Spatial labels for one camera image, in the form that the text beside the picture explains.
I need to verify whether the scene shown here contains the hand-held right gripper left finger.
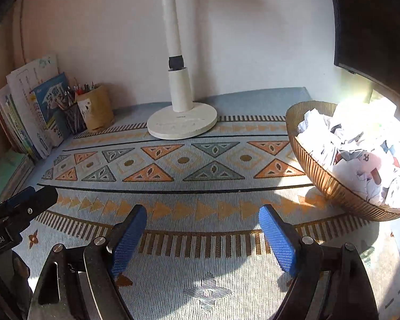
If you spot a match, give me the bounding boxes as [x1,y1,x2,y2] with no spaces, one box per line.
[28,204,147,320]

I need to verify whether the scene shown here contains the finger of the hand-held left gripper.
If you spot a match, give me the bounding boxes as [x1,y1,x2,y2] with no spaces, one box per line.
[0,185,59,229]

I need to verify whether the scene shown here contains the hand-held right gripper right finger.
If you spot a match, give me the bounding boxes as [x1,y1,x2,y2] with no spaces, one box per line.
[258,204,379,320]

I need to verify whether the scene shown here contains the golden ribbed bowl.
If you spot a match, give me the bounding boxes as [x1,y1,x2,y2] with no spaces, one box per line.
[285,101,400,222]

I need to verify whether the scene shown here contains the pile of papers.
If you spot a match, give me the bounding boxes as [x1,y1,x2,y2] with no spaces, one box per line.
[297,100,400,209]

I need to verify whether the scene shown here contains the stack of flat green books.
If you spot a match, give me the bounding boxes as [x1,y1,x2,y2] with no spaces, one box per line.
[0,150,34,212]

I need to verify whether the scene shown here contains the patterned woven table mat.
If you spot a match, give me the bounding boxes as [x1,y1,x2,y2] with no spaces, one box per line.
[7,87,400,320]

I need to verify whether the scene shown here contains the black mesh pen holder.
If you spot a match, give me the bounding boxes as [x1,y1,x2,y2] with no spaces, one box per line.
[64,102,87,134]

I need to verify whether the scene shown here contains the row of upright books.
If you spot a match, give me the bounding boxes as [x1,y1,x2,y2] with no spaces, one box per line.
[0,53,70,161]

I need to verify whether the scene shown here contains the bunch of pencils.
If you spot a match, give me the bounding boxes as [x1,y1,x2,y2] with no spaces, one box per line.
[55,85,79,109]

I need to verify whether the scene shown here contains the brown cylindrical pen holder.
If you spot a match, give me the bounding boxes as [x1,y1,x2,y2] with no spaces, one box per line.
[75,85,114,131]

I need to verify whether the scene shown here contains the bunch of red-capped pens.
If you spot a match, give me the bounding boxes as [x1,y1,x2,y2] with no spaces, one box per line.
[74,78,99,94]

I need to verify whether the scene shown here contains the white desk lamp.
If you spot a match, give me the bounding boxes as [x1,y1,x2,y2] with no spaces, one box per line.
[147,0,218,141]

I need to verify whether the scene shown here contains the black monitor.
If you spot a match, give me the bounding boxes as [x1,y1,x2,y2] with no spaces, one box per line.
[323,0,400,104]

